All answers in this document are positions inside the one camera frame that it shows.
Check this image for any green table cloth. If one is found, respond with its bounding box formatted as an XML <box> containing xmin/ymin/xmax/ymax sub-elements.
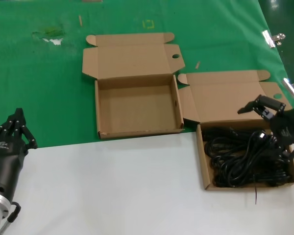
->
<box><xmin>0</xmin><ymin>0</ymin><xmax>294</xmax><ymax>149</ymax></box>

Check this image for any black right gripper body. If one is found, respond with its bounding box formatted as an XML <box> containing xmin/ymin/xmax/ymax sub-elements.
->
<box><xmin>270</xmin><ymin>107</ymin><xmax>294</xmax><ymax>148</ymax></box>

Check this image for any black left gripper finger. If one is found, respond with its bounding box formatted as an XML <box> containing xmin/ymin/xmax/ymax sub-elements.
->
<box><xmin>0</xmin><ymin>107</ymin><xmax>22</xmax><ymax>138</ymax></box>
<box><xmin>14</xmin><ymin>107</ymin><xmax>39</xmax><ymax>150</ymax></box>

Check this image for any open brown cardboard box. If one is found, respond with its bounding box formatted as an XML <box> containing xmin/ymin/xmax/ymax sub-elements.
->
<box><xmin>177</xmin><ymin>70</ymin><xmax>294</xmax><ymax>191</ymax></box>
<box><xmin>82</xmin><ymin>32</ymin><xmax>186</xmax><ymax>140</ymax></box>

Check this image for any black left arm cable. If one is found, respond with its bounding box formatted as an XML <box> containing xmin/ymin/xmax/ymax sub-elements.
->
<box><xmin>0</xmin><ymin>201</ymin><xmax>22</xmax><ymax>235</ymax></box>

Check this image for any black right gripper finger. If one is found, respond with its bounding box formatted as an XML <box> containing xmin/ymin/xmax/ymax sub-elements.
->
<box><xmin>237</xmin><ymin>94</ymin><xmax>286</xmax><ymax>121</ymax></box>
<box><xmin>282</xmin><ymin>144</ymin><xmax>294</xmax><ymax>162</ymax></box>

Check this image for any thin black wire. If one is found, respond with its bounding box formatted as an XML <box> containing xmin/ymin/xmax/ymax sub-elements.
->
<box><xmin>252</xmin><ymin>174</ymin><xmax>258</xmax><ymax>205</ymax></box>

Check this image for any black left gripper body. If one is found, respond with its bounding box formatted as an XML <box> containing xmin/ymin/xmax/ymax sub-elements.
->
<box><xmin>0</xmin><ymin>127</ymin><xmax>29</xmax><ymax>199</ymax></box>

